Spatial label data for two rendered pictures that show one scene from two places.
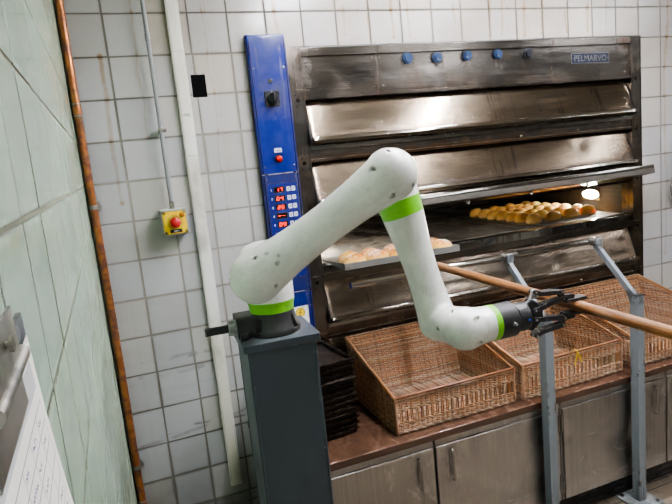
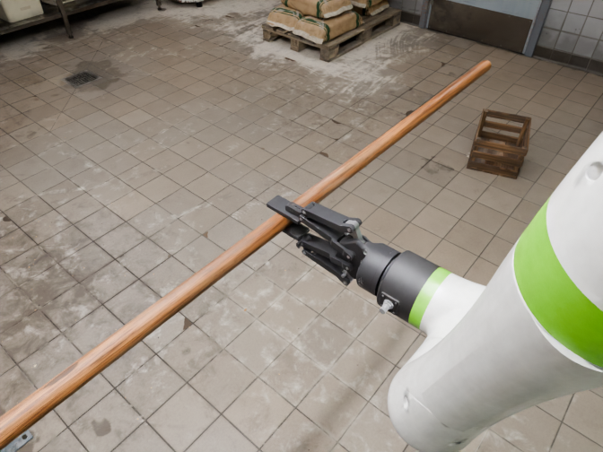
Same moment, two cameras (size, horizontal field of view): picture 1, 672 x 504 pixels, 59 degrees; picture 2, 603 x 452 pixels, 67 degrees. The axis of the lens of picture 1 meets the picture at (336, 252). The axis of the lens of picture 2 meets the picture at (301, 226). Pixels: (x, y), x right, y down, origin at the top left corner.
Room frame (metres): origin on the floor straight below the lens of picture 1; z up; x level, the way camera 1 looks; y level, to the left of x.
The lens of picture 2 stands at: (1.82, -0.12, 1.71)
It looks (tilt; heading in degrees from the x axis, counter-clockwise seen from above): 43 degrees down; 240
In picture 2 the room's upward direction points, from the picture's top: straight up
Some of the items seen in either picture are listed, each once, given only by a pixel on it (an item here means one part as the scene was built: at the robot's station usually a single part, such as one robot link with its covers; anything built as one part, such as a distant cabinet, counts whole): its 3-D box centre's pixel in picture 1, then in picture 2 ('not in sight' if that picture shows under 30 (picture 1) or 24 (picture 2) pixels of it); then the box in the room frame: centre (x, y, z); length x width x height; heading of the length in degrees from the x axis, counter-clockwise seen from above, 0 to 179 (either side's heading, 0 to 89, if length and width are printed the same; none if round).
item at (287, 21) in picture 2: not in sight; (299, 13); (-0.39, -4.06, 0.22); 0.62 x 0.36 x 0.15; 26
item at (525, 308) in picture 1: (526, 315); (364, 261); (1.50, -0.48, 1.19); 0.09 x 0.07 x 0.08; 110
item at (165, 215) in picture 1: (174, 221); not in sight; (2.31, 0.61, 1.46); 0.10 x 0.07 x 0.10; 110
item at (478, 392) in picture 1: (426, 368); not in sight; (2.42, -0.34, 0.72); 0.56 x 0.49 x 0.28; 110
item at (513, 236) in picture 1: (490, 240); not in sight; (2.89, -0.77, 1.16); 1.80 x 0.06 x 0.04; 110
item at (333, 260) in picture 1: (386, 251); not in sight; (2.67, -0.23, 1.19); 0.55 x 0.36 x 0.03; 110
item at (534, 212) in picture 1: (530, 211); not in sight; (3.49, -1.17, 1.21); 0.61 x 0.48 x 0.06; 20
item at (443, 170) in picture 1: (489, 163); not in sight; (2.87, -0.78, 1.54); 1.79 x 0.11 x 0.19; 110
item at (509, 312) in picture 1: (502, 319); (406, 286); (1.48, -0.41, 1.20); 0.12 x 0.06 x 0.09; 20
